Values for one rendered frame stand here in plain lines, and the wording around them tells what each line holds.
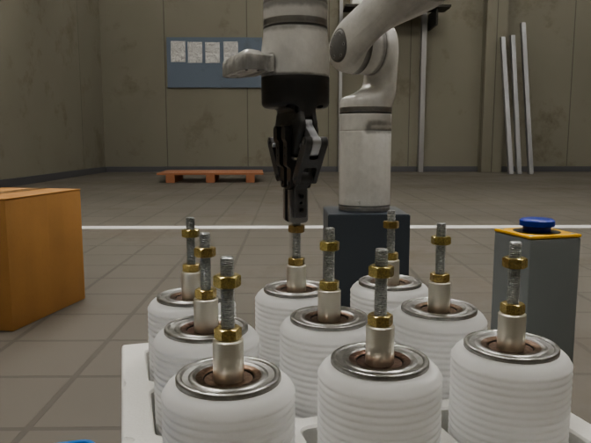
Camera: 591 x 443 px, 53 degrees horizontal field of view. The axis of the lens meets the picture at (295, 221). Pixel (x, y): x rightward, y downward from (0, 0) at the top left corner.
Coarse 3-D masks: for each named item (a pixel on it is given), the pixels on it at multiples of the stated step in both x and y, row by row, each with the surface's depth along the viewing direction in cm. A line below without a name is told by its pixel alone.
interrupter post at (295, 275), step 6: (288, 270) 68; (294, 270) 68; (300, 270) 68; (288, 276) 68; (294, 276) 68; (300, 276) 68; (288, 282) 68; (294, 282) 68; (300, 282) 68; (288, 288) 68; (294, 288) 68; (300, 288) 68
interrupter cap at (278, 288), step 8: (280, 280) 72; (312, 280) 72; (264, 288) 68; (272, 288) 68; (280, 288) 69; (312, 288) 69; (280, 296) 66; (288, 296) 65; (296, 296) 65; (304, 296) 65; (312, 296) 66
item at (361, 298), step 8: (352, 288) 72; (360, 288) 70; (368, 288) 70; (424, 288) 70; (352, 296) 71; (360, 296) 70; (368, 296) 69; (392, 296) 68; (400, 296) 68; (408, 296) 68; (416, 296) 68; (424, 296) 69; (352, 304) 72; (360, 304) 70; (368, 304) 69; (392, 304) 68; (400, 304) 68; (368, 312) 69
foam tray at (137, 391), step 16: (128, 352) 69; (144, 352) 69; (128, 368) 64; (144, 368) 64; (128, 384) 60; (144, 384) 60; (128, 400) 56; (144, 400) 56; (448, 400) 56; (128, 416) 53; (144, 416) 53; (448, 416) 55; (576, 416) 53; (128, 432) 50; (144, 432) 50; (304, 432) 51; (448, 432) 55; (576, 432) 50
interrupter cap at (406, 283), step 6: (366, 276) 74; (402, 276) 75; (408, 276) 74; (360, 282) 71; (366, 282) 72; (372, 282) 72; (402, 282) 73; (408, 282) 72; (414, 282) 72; (420, 282) 71; (372, 288) 69; (390, 288) 68; (396, 288) 68; (402, 288) 69; (408, 288) 69; (414, 288) 69
